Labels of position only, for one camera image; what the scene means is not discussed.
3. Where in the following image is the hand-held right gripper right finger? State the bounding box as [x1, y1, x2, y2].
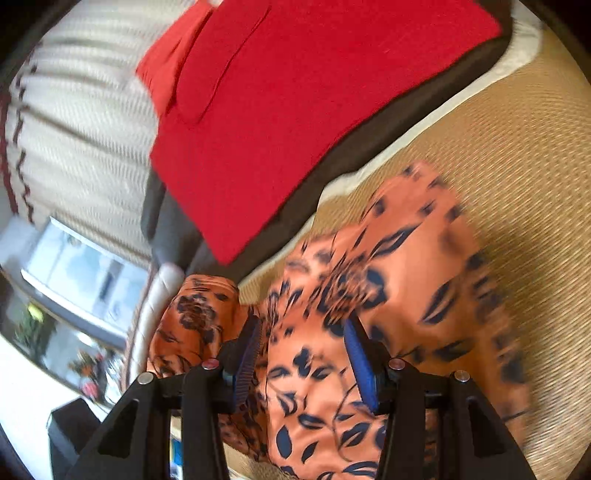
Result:
[343, 318, 539, 480]

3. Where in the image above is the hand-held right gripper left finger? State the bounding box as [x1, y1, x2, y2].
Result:
[65, 318, 263, 480]

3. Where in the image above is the orange floral garment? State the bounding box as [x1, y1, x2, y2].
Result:
[147, 161, 532, 480]

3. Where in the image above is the white rounded pillow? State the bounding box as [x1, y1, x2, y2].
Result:
[122, 263, 185, 384]

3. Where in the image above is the grey cloth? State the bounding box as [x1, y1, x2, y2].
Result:
[141, 175, 208, 268]

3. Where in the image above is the black box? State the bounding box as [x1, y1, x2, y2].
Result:
[46, 397, 105, 480]

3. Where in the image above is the glass window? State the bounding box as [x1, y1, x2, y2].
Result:
[0, 217, 151, 402]

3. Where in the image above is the dark brown cushion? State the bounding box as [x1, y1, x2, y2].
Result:
[185, 0, 532, 282]

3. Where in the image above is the red folded cloth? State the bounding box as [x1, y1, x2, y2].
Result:
[136, 0, 504, 266]

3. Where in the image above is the woven straw mat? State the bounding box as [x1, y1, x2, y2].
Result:
[231, 28, 591, 480]

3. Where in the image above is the white textured curtain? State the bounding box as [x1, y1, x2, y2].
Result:
[0, 0, 204, 259]

